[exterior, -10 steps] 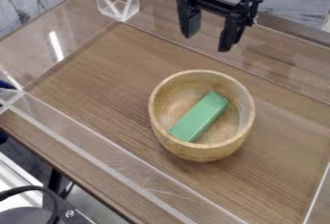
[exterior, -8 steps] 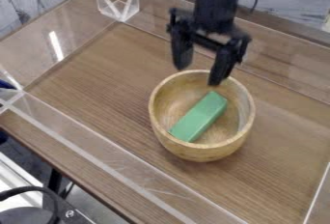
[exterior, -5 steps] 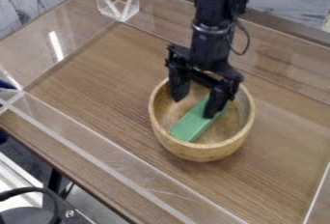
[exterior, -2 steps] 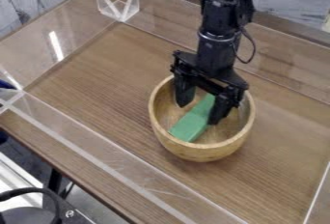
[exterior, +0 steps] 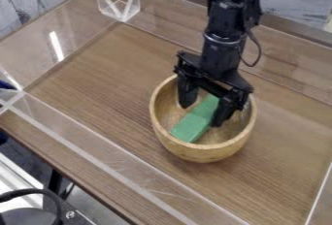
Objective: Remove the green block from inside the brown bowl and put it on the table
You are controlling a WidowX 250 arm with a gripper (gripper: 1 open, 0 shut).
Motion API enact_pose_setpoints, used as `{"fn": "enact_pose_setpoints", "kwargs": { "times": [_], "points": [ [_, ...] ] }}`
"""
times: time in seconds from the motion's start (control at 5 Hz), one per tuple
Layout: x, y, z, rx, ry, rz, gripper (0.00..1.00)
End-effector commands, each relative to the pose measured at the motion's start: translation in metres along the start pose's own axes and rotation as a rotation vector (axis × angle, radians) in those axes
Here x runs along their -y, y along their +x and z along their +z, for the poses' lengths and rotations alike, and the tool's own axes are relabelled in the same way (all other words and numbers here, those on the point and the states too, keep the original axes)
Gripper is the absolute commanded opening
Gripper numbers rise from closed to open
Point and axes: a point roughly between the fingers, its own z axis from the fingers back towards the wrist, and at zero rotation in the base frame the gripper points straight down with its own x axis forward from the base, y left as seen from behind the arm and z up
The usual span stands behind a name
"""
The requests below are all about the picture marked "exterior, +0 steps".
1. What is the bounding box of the brown wooden bowl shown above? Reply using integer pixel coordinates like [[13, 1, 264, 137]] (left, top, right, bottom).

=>
[[149, 75, 258, 163]]

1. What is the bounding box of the blue object at left edge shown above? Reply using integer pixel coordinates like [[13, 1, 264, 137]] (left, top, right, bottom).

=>
[[0, 80, 17, 90]]

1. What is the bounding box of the green rectangular block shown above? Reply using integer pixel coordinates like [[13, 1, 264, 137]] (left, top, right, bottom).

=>
[[169, 94, 220, 144]]

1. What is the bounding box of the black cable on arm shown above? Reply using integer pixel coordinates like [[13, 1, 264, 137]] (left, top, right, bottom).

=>
[[237, 29, 264, 68]]

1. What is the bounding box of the grey metal base plate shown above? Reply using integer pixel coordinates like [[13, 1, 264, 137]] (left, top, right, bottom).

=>
[[0, 207, 97, 225]]

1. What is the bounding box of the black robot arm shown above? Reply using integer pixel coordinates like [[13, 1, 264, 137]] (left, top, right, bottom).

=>
[[175, 0, 263, 127]]

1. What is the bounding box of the black cable bottom left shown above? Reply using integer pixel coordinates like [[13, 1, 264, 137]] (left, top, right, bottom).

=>
[[0, 188, 63, 225]]

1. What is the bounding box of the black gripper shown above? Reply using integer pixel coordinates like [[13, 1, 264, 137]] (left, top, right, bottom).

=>
[[175, 34, 254, 127]]

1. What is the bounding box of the clear acrylic corner bracket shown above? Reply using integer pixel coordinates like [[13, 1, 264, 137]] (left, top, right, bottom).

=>
[[98, 0, 141, 22]]

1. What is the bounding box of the black table leg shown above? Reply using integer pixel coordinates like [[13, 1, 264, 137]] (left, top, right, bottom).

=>
[[49, 170, 63, 194]]

